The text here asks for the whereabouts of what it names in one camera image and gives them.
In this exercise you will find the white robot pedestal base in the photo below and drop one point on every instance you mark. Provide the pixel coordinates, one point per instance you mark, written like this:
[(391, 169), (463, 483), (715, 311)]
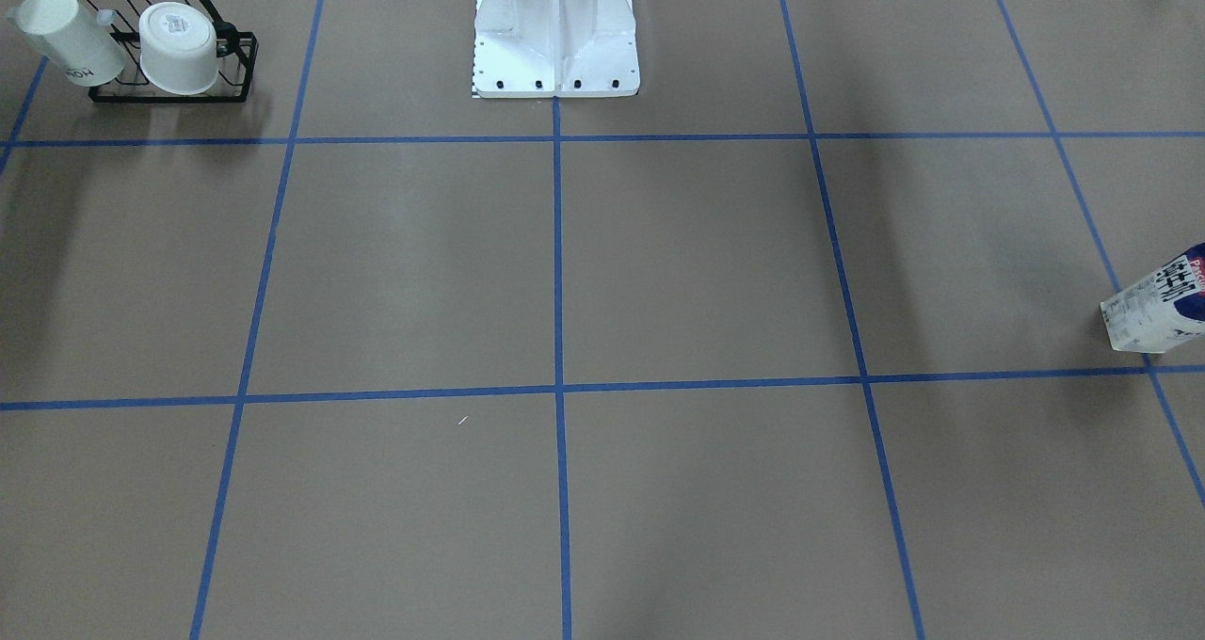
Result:
[(534, 49)]

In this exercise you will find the white upside-down cup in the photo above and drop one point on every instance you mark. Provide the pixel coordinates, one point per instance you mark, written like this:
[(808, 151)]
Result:
[(178, 48)]

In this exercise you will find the white cup with lettering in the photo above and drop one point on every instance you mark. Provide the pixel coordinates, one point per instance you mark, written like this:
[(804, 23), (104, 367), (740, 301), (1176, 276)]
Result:
[(72, 40)]

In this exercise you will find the black wire cup rack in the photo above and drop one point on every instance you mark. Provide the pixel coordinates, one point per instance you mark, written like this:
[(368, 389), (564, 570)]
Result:
[(236, 50)]

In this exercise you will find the blue white milk carton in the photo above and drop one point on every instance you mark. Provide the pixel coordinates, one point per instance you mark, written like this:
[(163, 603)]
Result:
[(1161, 311)]

